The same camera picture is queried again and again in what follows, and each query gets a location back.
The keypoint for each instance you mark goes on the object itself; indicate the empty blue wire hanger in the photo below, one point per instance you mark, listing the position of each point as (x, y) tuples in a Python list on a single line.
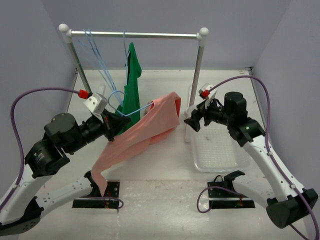
[(100, 70)]

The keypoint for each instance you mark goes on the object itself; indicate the pink t shirt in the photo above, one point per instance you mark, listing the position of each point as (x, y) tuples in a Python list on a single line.
[(161, 119)]

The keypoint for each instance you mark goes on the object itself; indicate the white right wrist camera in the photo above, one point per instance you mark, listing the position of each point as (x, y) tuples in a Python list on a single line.
[(207, 94)]

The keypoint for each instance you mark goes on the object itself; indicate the blue hanger of green shirt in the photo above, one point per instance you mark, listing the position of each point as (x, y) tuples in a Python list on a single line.
[(126, 49)]

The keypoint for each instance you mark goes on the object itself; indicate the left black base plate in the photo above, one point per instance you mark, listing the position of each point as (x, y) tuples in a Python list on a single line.
[(109, 200)]

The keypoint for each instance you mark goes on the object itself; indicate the blue hanger of pink shirt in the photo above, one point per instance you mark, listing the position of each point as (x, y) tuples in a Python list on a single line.
[(122, 114)]

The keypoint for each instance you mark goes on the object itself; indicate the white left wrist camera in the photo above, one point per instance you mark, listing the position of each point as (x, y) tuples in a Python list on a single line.
[(96, 104)]

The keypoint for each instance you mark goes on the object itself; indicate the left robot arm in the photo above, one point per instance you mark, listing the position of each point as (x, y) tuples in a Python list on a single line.
[(62, 137)]

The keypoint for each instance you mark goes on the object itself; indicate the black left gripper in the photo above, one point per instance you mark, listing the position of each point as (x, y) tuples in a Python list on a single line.
[(113, 124)]

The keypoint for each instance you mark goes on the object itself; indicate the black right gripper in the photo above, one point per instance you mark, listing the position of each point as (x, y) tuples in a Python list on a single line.
[(203, 110)]

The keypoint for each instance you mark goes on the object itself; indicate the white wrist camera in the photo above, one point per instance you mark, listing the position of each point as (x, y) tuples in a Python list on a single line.
[(96, 104), (207, 94)]

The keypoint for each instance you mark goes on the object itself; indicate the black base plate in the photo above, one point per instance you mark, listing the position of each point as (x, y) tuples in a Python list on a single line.
[(109, 200), (221, 199)]

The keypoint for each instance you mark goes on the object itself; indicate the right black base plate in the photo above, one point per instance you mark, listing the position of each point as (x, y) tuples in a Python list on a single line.
[(221, 199)]

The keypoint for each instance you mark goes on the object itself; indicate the clear plastic tray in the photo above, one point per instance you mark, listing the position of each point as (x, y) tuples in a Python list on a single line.
[(214, 151)]

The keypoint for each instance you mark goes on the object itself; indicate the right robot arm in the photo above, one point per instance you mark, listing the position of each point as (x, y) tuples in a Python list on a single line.
[(287, 200)]

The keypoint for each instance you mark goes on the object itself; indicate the white metal clothes rack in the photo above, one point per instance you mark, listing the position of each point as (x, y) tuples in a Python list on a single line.
[(68, 34)]

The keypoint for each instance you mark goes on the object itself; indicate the green t shirt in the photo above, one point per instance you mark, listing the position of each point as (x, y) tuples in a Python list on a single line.
[(131, 100)]

